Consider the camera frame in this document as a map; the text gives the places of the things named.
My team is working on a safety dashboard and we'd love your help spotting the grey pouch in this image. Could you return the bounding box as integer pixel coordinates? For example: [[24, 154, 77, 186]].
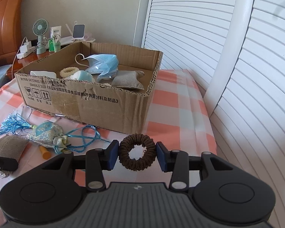
[[111, 70, 145, 90], [0, 135, 29, 172]]

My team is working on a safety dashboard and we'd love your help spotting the brown hair scrunchie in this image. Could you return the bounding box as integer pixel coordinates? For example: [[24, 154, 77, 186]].
[[118, 134, 156, 171]]

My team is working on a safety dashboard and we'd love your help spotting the floral sachet with blue tassel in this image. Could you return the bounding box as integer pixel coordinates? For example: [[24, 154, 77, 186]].
[[0, 113, 108, 154]]

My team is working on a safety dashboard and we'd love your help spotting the blue round plush toy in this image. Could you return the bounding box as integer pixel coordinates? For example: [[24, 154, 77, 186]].
[[66, 70, 96, 82]]

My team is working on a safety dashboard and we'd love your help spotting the cream hair scrunchie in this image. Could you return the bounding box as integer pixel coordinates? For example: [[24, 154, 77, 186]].
[[59, 67, 79, 78]]

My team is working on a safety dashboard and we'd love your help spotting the blue surgical mask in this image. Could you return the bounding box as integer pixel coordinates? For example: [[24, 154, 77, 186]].
[[74, 54, 119, 82]]

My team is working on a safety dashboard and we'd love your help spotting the white tissue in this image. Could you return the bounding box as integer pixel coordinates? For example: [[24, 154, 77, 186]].
[[30, 70, 57, 78]]

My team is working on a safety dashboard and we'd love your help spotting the pink checkered tablecloth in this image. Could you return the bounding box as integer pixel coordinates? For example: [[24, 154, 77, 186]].
[[0, 68, 218, 219]]

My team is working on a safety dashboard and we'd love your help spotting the small orange tube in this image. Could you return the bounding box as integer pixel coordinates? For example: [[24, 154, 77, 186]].
[[39, 145, 51, 160]]

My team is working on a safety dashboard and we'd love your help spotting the cardboard box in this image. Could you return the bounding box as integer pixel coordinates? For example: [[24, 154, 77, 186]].
[[15, 42, 163, 134]]

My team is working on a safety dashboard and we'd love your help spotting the wooden nightstand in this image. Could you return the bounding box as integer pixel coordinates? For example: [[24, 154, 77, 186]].
[[6, 50, 54, 80]]

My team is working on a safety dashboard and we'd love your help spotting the white power strip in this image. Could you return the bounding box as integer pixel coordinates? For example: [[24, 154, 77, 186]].
[[17, 41, 36, 59]]

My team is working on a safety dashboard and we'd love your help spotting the green tissue pack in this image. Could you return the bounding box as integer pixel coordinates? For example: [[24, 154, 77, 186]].
[[48, 38, 54, 52]]

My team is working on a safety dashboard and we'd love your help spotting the green bottle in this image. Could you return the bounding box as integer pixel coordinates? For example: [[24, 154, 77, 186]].
[[53, 34, 61, 52]]

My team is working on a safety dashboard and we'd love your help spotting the phone on white stand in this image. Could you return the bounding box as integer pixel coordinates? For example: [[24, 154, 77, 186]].
[[72, 21, 85, 40]]

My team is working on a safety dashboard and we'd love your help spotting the white box with label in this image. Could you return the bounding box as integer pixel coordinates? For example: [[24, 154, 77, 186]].
[[50, 26, 62, 38]]

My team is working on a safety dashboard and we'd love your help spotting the white louvered door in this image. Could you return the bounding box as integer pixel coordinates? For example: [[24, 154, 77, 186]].
[[133, 0, 285, 227]]

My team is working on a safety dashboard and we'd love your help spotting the green desk fan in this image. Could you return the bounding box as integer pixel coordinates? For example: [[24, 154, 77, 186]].
[[32, 19, 49, 55]]

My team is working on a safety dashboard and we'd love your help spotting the wooden headboard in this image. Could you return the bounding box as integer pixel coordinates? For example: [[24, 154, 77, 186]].
[[0, 0, 22, 66]]

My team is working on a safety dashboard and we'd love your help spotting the white charging cable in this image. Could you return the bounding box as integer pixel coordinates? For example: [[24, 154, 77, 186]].
[[11, 36, 29, 80]]

